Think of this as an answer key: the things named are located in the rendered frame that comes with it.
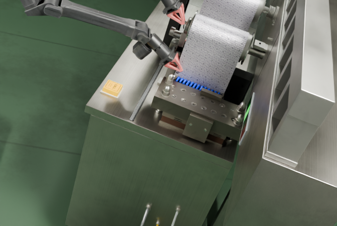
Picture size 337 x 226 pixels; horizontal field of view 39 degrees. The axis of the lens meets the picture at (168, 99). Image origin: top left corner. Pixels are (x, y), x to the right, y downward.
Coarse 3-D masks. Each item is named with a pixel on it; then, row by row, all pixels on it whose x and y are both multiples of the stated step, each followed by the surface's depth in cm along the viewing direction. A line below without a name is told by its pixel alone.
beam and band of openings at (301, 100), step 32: (288, 0) 203; (320, 0) 156; (288, 32) 166; (320, 32) 135; (288, 64) 139; (320, 64) 120; (288, 96) 118; (320, 96) 108; (288, 128) 114; (288, 160) 119
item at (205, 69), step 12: (192, 48) 203; (180, 60) 208; (192, 60) 206; (204, 60) 205; (216, 60) 203; (228, 60) 202; (180, 72) 211; (192, 72) 210; (204, 72) 208; (216, 72) 207; (228, 72) 205; (204, 84) 211; (216, 84) 210
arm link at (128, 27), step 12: (60, 0) 195; (48, 12) 189; (60, 12) 189; (72, 12) 193; (84, 12) 193; (96, 12) 196; (96, 24) 197; (108, 24) 197; (120, 24) 197; (132, 24) 199; (144, 24) 202; (132, 36) 200
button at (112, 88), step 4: (108, 80) 214; (108, 84) 212; (112, 84) 213; (116, 84) 214; (120, 84) 214; (104, 88) 210; (108, 88) 210; (112, 88) 210; (116, 88) 211; (120, 88) 212; (108, 92) 210; (112, 92) 210; (116, 92) 209; (116, 96) 210
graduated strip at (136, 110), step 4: (160, 68) 238; (156, 72) 234; (152, 76) 230; (156, 76) 231; (152, 80) 228; (148, 84) 224; (152, 84) 225; (148, 88) 222; (144, 92) 219; (148, 92) 220; (144, 96) 216; (140, 100) 213; (140, 104) 211; (136, 108) 208; (132, 112) 205; (136, 112) 206; (132, 116) 203; (132, 120) 201
